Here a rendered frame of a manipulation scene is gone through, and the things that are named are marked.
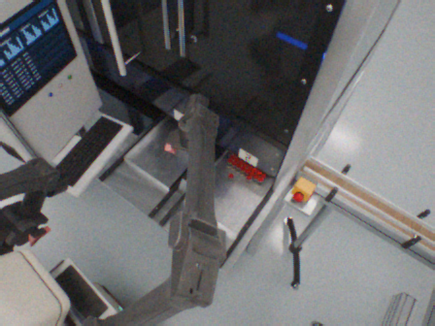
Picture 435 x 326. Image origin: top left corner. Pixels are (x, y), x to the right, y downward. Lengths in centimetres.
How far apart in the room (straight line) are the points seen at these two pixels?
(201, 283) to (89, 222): 186
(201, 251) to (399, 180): 240
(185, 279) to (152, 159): 96
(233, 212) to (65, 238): 139
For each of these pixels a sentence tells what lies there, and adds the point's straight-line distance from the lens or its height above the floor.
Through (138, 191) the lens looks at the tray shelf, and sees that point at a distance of 140.
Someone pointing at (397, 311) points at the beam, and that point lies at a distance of 182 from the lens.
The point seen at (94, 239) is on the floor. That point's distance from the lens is 234.
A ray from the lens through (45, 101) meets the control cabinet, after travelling 152.
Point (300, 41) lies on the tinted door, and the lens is 88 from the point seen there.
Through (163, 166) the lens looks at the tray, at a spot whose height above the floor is 88.
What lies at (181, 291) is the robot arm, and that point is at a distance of 57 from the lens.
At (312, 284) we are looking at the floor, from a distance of 226.
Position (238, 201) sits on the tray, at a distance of 136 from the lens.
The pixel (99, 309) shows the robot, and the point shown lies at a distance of 112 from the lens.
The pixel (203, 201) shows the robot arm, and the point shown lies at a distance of 65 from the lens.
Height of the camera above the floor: 211
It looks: 58 degrees down
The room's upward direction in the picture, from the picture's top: 4 degrees clockwise
